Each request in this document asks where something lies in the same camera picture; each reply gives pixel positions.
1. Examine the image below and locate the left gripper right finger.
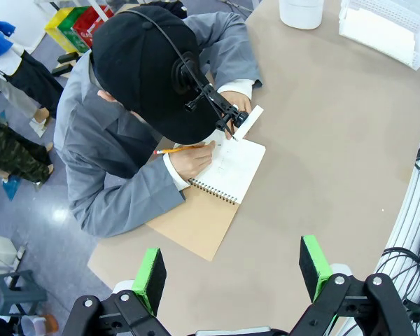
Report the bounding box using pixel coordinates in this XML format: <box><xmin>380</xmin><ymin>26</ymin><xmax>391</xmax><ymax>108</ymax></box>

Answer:
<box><xmin>289</xmin><ymin>234</ymin><xmax>418</xmax><ymax>336</ymax></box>

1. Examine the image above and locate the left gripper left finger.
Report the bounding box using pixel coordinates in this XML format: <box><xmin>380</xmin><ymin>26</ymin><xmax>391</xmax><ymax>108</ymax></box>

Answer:
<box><xmin>62</xmin><ymin>247</ymin><xmax>169</xmax><ymax>336</ymax></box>

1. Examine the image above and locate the spiral notebook with brown cover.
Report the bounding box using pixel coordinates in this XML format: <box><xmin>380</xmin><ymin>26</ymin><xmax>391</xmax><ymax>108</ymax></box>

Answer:
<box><xmin>146</xmin><ymin>138</ymin><xmax>267</xmax><ymax>263</ymax></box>

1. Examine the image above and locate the orange pencil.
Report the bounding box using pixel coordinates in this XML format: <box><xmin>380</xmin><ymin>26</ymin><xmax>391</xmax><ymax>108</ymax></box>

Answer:
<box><xmin>153</xmin><ymin>144</ymin><xmax>197</xmax><ymax>156</ymax></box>

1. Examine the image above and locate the person's right forearm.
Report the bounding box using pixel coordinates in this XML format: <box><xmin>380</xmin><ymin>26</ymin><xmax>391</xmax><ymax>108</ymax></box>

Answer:
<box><xmin>67</xmin><ymin>153</ymin><xmax>193</xmax><ymax>239</ymax></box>

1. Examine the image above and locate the person's left forearm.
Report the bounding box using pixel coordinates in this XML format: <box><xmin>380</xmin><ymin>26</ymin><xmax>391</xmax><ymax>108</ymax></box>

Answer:
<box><xmin>183</xmin><ymin>11</ymin><xmax>264</xmax><ymax>102</ymax></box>

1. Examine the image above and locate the person's right hand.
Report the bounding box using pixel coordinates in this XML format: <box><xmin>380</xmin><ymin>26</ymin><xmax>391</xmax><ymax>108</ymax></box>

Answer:
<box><xmin>168</xmin><ymin>139</ymin><xmax>217</xmax><ymax>183</ymax></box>

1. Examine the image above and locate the person's left hand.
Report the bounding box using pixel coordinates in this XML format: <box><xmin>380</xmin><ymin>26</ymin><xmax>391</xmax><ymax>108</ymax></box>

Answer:
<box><xmin>218</xmin><ymin>91</ymin><xmax>253</xmax><ymax>124</ymax></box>

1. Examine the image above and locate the grey plastic stool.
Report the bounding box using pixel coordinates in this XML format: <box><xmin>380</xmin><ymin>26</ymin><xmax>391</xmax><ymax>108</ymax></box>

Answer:
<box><xmin>0</xmin><ymin>269</ymin><xmax>49</xmax><ymax>316</ymax></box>

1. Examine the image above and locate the person in grey jacket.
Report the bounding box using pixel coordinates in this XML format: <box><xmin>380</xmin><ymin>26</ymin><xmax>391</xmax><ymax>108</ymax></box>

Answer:
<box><xmin>52</xmin><ymin>11</ymin><xmax>264</xmax><ymax>239</ymax></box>

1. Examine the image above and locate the white storage tub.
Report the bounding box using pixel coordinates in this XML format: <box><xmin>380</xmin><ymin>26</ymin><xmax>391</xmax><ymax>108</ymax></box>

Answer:
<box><xmin>0</xmin><ymin>230</ymin><xmax>22</xmax><ymax>278</ymax></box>

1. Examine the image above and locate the black cap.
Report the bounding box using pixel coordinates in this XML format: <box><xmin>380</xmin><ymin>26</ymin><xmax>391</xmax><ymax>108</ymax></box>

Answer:
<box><xmin>90</xmin><ymin>4</ymin><xmax>229</xmax><ymax>146</ymax></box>

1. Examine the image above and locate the mannequin in black t-shirt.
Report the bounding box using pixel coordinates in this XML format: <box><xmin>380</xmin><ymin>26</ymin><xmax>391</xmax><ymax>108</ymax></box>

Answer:
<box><xmin>5</xmin><ymin>48</ymin><xmax>65</xmax><ymax>120</ymax></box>

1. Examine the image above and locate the white lidded trash bin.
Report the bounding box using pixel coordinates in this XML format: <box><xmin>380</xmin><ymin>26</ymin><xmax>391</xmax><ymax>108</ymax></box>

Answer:
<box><xmin>277</xmin><ymin>0</ymin><xmax>326</xmax><ymax>31</ymax></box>

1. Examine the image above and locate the head-mounted camera with white box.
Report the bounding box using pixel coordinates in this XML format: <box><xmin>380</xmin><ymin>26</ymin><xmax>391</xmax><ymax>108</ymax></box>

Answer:
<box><xmin>117</xmin><ymin>9</ymin><xmax>265</xmax><ymax>142</ymax></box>

